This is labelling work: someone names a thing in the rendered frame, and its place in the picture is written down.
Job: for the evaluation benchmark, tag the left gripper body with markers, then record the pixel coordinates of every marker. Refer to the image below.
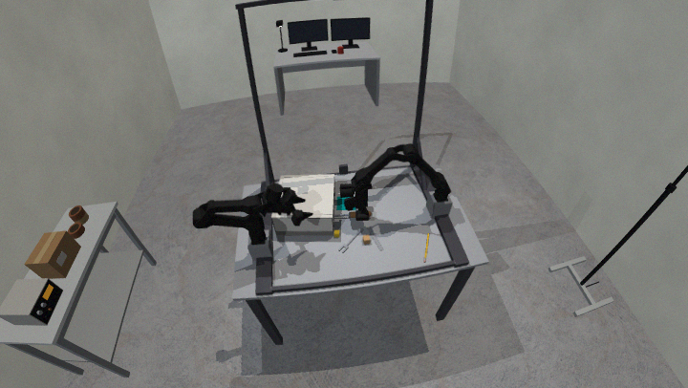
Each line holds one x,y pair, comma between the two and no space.
362,214

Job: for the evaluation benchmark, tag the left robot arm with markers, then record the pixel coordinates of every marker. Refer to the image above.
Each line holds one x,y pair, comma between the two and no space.
361,182

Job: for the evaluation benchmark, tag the black metal frame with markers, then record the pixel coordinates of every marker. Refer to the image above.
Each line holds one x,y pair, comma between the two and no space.
422,77

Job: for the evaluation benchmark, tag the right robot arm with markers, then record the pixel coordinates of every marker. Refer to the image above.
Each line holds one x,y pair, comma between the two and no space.
251,205

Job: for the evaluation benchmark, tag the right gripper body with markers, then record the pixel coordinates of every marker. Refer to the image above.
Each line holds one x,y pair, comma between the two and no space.
297,215

